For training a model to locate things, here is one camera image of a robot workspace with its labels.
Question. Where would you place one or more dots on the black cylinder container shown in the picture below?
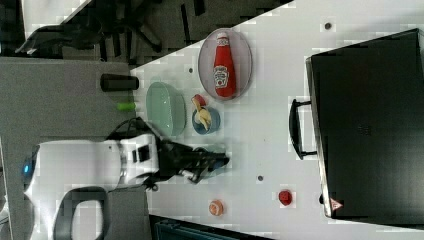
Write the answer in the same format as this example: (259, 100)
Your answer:
(114, 82)

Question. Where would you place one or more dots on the toy orange slice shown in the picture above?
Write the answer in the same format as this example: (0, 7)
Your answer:
(216, 208)

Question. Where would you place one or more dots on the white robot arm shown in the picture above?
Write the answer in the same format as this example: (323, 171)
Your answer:
(68, 181)

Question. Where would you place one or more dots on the purple round plate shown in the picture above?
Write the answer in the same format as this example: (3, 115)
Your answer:
(242, 58)

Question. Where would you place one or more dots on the blue small bowl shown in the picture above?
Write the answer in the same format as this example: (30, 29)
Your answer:
(213, 126)

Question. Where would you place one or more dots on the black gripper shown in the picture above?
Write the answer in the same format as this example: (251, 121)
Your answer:
(175, 158)

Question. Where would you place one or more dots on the small red toy fruit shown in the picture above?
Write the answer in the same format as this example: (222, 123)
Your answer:
(285, 197)

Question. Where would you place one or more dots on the red toy strawberry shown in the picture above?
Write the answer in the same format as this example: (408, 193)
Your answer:
(199, 99)

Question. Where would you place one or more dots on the green plastic colander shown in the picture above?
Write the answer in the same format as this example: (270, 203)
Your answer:
(166, 108)

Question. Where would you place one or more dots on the black oven door handle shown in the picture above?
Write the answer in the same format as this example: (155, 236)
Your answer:
(295, 129)

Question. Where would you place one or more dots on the red ketchup bottle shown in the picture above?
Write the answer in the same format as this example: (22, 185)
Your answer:
(223, 69)

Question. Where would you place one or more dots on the peeled toy banana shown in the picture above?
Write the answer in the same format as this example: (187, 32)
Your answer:
(203, 115)

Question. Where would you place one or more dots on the blue table frame rail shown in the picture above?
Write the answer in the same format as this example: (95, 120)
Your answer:
(170, 229)

